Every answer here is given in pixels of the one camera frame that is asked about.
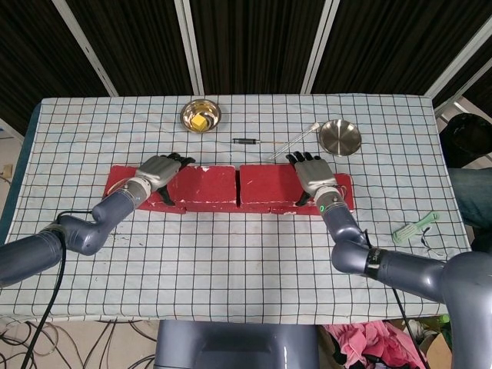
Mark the grey-blue robot torso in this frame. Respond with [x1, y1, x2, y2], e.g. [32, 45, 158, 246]
[154, 319, 321, 369]

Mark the brown cardboard box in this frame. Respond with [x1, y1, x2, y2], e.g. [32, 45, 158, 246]
[421, 332, 450, 369]

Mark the pink cloth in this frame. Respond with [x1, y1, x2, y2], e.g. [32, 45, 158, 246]
[322, 321, 427, 369]

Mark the steel plate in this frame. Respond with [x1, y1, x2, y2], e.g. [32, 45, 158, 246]
[317, 118, 363, 157]

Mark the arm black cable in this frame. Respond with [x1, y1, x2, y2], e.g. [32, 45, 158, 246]
[21, 209, 97, 369]
[361, 229, 428, 369]

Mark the red brick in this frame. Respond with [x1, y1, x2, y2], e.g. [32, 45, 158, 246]
[148, 165, 238, 204]
[101, 165, 188, 213]
[238, 163, 339, 204]
[268, 172, 357, 217]
[184, 201, 272, 214]

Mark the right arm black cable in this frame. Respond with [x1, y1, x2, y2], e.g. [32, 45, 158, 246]
[361, 229, 428, 369]

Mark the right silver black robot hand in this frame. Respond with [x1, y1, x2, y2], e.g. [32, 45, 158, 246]
[284, 151, 337, 208]

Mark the white partition post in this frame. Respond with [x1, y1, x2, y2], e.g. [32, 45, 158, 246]
[424, 0, 492, 98]
[301, 0, 341, 94]
[52, 0, 118, 97]
[175, 0, 205, 96]

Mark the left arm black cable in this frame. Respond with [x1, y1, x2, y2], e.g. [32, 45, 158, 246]
[21, 209, 97, 369]

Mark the clear glass dropper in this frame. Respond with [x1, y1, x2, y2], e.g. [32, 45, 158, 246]
[268, 121, 321, 161]

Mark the steel bowl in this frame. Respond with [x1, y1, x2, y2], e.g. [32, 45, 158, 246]
[180, 98, 228, 135]

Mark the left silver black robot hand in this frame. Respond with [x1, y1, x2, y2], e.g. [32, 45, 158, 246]
[134, 151, 197, 205]

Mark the person's leg in jeans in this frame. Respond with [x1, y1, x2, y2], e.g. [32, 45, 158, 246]
[447, 167, 492, 254]

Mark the thin black white wire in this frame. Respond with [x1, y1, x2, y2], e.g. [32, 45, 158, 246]
[418, 226, 449, 259]

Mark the checkered tablecloth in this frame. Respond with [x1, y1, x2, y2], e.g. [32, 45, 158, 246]
[0, 95, 484, 322]

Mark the grey metal frame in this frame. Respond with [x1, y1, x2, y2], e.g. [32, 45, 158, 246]
[436, 95, 476, 124]

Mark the green plastic brush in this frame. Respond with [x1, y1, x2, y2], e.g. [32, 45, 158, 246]
[391, 211, 441, 244]

